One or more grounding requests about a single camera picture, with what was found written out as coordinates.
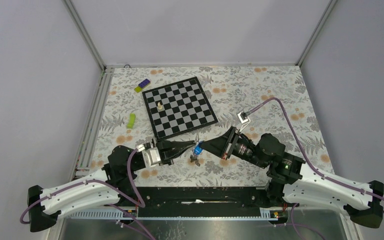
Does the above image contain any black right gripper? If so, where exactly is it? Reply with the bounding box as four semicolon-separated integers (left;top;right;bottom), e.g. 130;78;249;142
199;125;268;168

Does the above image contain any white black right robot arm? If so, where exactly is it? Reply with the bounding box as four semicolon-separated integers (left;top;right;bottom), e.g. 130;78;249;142
199;127;384;229

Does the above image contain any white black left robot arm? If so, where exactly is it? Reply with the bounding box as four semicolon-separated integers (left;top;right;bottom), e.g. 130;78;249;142
19;140;195;233

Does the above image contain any cream chess piece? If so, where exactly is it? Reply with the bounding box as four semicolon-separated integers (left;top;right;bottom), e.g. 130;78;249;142
157;102;164;111

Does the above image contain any black grey chessboard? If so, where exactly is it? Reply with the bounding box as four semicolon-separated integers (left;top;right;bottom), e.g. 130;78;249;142
142;76;219;141

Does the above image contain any green arch toy block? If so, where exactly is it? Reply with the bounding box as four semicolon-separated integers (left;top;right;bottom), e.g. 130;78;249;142
126;113;136;129

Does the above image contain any floral table mat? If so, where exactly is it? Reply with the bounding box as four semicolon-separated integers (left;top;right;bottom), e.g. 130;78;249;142
88;66;334;187

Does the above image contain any purple yellow toy brick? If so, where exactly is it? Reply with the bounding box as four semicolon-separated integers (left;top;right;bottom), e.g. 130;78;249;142
134;78;151;93

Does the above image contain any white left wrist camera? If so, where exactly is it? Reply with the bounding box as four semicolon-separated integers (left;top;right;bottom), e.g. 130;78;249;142
136;142;162;168

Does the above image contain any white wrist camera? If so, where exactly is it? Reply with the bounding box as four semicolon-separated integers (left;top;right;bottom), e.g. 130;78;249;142
237;111;251;134
136;142;162;168

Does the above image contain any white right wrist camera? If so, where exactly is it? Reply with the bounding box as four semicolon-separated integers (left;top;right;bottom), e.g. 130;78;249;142
237;111;251;134

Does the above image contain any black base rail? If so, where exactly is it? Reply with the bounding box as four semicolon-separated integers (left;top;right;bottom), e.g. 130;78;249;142
137;186;283;218

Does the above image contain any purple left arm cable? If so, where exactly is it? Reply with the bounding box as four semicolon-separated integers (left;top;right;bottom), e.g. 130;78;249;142
19;149;147;225

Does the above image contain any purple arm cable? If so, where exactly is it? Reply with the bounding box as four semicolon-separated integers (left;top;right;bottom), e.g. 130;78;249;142
244;97;384;214
19;149;147;225

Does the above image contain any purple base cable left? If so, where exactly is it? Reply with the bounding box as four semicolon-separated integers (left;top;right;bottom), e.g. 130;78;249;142
105;202;161;240

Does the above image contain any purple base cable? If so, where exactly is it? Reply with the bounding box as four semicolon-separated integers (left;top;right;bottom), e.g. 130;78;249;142
105;202;161;240
271;202;325;240

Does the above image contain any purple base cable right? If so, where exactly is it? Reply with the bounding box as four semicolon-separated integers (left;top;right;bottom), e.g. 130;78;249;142
271;202;325;240

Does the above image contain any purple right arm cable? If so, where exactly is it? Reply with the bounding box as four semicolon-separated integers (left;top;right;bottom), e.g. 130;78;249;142
244;97;384;214

